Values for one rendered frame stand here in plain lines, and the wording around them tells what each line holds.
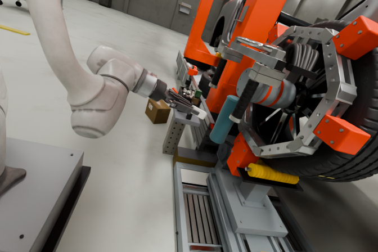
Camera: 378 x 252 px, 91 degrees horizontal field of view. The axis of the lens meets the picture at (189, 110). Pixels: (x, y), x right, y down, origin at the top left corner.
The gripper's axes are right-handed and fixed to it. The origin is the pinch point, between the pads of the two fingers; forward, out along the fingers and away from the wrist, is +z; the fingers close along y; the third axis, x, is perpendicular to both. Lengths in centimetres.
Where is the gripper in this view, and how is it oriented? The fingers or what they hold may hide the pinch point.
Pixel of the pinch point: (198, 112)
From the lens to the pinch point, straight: 74.2
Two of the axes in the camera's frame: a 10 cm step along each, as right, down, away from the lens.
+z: 8.0, 4.3, 4.1
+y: -1.9, -4.6, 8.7
